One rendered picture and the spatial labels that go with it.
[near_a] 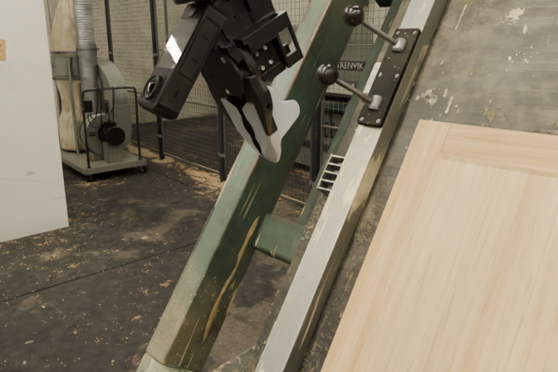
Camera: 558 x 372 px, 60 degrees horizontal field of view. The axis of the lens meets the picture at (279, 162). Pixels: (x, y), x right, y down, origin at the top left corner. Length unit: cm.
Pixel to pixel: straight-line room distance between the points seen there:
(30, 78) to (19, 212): 103
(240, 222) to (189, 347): 26
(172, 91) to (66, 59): 571
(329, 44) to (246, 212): 41
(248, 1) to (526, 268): 49
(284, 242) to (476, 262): 38
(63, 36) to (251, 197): 541
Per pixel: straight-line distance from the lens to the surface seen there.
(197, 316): 98
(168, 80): 45
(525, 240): 73
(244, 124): 53
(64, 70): 624
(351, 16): 87
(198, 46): 46
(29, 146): 413
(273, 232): 98
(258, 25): 49
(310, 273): 81
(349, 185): 83
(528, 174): 77
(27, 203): 423
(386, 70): 91
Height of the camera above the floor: 148
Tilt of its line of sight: 14 degrees down
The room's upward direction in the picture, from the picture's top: straight up
